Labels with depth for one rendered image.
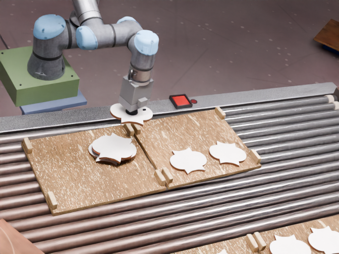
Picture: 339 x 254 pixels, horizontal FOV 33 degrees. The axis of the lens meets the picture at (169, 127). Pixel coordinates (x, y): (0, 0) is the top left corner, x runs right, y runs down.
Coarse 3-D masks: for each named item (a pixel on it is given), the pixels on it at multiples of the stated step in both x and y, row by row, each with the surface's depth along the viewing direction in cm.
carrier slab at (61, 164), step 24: (48, 144) 206; (72, 144) 209; (48, 168) 197; (72, 168) 199; (96, 168) 202; (120, 168) 204; (144, 168) 207; (72, 192) 191; (96, 192) 193; (120, 192) 196; (144, 192) 198
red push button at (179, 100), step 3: (177, 96) 246; (180, 96) 247; (183, 96) 247; (174, 99) 244; (177, 99) 244; (180, 99) 245; (183, 99) 245; (186, 99) 246; (177, 102) 243; (180, 102) 243; (183, 102) 244; (186, 102) 244
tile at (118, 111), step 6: (114, 108) 198; (120, 108) 199; (114, 114) 195; (120, 114) 196; (126, 114) 197; (138, 114) 198; (144, 114) 199; (150, 114) 199; (126, 120) 194; (132, 120) 195; (138, 120) 196; (144, 120) 197
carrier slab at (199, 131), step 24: (168, 120) 231; (192, 120) 234; (216, 120) 238; (144, 144) 217; (168, 144) 220; (192, 144) 223; (240, 144) 229; (168, 168) 210; (216, 168) 215; (240, 168) 218
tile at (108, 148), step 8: (96, 144) 205; (104, 144) 206; (112, 144) 207; (120, 144) 207; (96, 152) 202; (104, 152) 202; (112, 152) 203; (120, 152) 204; (128, 152) 205; (120, 160) 201
